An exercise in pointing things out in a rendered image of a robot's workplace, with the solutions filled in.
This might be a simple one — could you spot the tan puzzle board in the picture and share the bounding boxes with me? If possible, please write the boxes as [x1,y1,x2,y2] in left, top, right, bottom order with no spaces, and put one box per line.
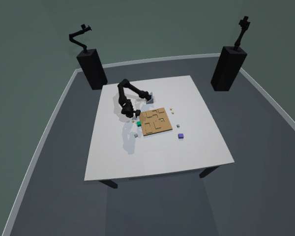
[139,108,173,136]

